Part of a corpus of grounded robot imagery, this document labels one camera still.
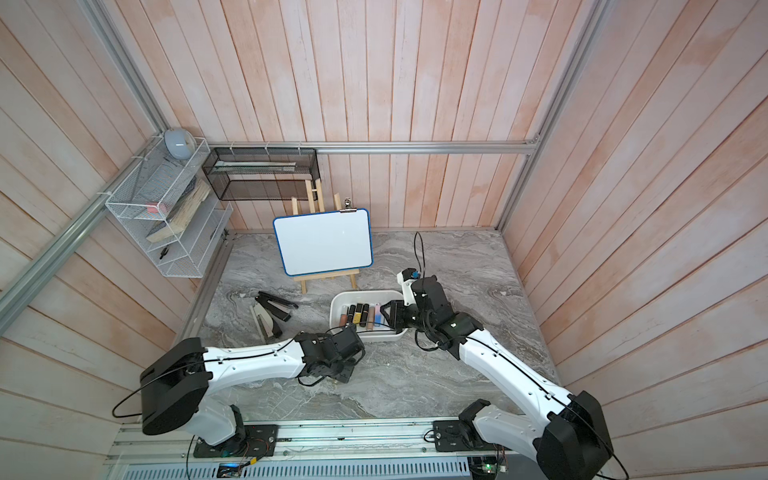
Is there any pink blue lipstick tube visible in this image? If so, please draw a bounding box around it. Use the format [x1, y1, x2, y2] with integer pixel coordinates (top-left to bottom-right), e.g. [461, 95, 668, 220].
[374, 303, 383, 327]

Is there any beige lipstick tube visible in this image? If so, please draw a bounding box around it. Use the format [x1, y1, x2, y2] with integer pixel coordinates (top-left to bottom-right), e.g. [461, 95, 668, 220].
[366, 305, 376, 331]

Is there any black lipstick gold band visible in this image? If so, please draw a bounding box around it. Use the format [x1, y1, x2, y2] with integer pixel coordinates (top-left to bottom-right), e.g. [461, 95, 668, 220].
[359, 304, 370, 327]

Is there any gold black square lipstick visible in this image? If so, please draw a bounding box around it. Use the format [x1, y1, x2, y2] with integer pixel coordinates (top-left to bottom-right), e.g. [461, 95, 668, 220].
[353, 303, 364, 325]

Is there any red lip gloss tube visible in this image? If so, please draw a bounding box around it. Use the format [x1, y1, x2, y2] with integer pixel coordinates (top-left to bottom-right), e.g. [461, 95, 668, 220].
[339, 305, 351, 327]

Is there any white storage box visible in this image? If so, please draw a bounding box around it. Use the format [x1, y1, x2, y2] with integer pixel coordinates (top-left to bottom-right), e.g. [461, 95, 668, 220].
[328, 290, 409, 342]

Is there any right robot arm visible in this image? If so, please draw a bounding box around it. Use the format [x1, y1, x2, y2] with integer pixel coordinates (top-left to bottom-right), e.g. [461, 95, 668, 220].
[386, 268, 615, 479]

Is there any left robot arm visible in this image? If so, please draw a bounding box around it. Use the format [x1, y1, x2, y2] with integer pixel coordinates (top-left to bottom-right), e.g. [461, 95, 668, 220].
[135, 327, 365, 457]

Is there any blue framed whiteboard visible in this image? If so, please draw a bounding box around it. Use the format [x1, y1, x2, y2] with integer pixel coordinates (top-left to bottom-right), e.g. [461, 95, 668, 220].
[273, 209, 374, 277]

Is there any metal binder clip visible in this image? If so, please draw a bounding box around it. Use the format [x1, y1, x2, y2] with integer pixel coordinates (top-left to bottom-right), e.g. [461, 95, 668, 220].
[340, 198, 356, 213]

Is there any black mesh basket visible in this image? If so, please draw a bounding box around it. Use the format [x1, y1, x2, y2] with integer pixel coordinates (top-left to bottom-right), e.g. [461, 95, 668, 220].
[202, 146, 321, 201]

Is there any grey round speaker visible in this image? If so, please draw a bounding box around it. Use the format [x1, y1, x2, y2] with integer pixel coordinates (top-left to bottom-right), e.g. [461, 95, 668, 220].
[163, 128, 197, 161]

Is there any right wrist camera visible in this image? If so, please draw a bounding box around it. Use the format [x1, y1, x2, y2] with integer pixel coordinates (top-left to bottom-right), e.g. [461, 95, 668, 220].
[397, 268, 420, 306]

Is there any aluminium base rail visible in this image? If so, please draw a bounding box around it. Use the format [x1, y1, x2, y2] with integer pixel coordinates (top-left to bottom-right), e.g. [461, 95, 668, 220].
[98, 418, 544, 479]

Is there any white wire shelf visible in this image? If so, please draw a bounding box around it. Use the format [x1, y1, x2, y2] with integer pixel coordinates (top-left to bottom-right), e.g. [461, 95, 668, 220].
[106, 136, 233, 279]

